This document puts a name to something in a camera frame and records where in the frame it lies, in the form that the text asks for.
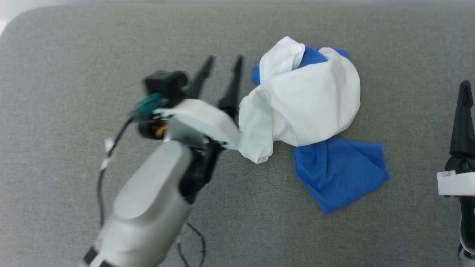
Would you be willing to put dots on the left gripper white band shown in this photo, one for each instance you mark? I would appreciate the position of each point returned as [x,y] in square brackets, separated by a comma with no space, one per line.
[200,118]

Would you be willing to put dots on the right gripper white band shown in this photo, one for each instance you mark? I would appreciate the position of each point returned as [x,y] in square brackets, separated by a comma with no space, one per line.
[458,183]

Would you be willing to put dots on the white and blue t-shirt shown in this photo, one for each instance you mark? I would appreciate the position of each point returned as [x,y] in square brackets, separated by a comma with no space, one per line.
[308,111]

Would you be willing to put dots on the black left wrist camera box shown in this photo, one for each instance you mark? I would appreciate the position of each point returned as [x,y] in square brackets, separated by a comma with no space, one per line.
[165,85]

